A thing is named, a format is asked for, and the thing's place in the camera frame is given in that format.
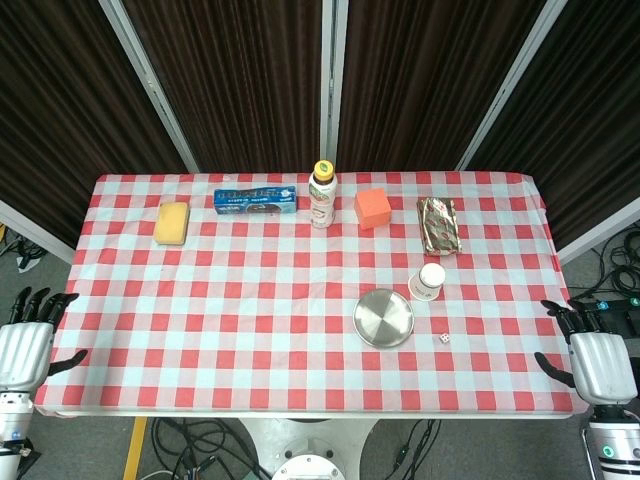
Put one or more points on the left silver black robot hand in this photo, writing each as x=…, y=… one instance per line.
x=25, y=355

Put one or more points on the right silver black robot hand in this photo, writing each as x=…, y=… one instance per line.
x=600, y=370

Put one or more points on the white paper cup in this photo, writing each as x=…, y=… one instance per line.
x=427, y=282

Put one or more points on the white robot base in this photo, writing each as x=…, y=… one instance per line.
x=307, y=445

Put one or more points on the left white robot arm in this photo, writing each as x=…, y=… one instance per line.
x=12, y=425

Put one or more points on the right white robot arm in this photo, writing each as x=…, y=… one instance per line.
x=612, y=445

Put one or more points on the round metal plate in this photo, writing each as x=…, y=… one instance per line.
x=383, y=318

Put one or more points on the black box with cyan lights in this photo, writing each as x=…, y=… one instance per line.
x=617, y=312

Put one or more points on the yellow floor tape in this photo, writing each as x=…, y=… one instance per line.
x=135, y=450

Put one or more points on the yellow sponge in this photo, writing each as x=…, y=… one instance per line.
x=171, y=223

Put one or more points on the shiny foil snack pack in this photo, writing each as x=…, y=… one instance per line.
x=439, y=225

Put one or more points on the red white checkered tablecloth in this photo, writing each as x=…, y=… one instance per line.
x=250, y=310

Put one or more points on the dark curtain screen panel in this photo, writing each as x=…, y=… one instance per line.
x=425, y=85
x=590, y=125
x=235, y=85
x=60, y=125

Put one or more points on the blue cookie box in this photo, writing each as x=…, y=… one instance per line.
x=255, y=201

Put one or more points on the orange cube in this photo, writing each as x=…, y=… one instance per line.
x=372, y=209

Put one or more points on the yellow capped drink bottle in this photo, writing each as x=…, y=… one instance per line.
x=322, y=200

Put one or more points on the white screen frame rail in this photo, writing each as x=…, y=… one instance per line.
x=600, y=231
x=35, y=231

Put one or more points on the white screen frame post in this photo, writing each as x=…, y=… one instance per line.
x=150, y=85
x=334, y=75
x=510, y=85

